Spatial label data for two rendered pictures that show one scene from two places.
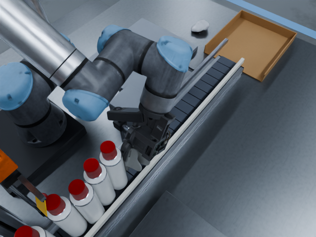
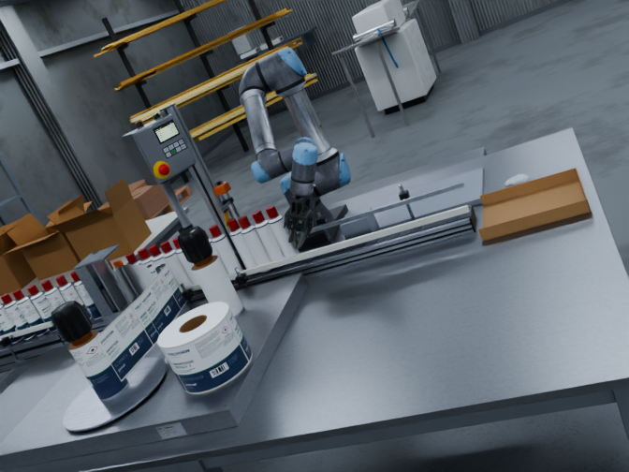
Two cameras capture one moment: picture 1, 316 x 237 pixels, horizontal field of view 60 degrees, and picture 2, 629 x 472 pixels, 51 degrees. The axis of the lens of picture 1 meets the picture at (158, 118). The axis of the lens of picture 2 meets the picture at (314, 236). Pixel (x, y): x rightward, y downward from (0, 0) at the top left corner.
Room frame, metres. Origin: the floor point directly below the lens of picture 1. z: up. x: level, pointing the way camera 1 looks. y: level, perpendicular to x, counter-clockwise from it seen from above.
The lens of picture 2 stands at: (-0.18, -1.94, 1.63)
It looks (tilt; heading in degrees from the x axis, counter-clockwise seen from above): 18 degrees down; 75
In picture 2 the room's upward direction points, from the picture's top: 24 degrees counter-clockwise
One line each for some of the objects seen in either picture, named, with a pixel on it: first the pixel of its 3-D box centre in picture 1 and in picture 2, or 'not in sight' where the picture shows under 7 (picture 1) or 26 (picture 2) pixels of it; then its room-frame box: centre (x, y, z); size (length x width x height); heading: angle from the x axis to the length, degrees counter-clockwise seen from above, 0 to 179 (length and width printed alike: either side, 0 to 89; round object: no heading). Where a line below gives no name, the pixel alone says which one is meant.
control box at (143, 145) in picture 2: not in sight; (160, 150); (0.08, 0.37, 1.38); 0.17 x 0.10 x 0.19; 17
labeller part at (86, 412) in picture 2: not in sight; (115, 392); (-0.40, -0.13, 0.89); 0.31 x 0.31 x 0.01
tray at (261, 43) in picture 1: (250, 43); (531, 203); (0.89, -0.38, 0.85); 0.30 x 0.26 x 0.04; 142
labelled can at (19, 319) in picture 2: not in sight; (18, 316); (-0.68, 0.86, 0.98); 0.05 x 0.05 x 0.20
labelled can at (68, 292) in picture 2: not in sight; (72, 299); (-0.45, 0.68, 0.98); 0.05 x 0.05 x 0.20
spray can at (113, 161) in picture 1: (113, 166); (282, 234); (0.28, 0.11, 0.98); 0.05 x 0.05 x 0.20
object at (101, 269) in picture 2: not in sight; (115, 287); (-0.28, 0.43, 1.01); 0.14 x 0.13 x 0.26; 142
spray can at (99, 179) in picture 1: (99, 182); (269, 239); (0.24, 0.14, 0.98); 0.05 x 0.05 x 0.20
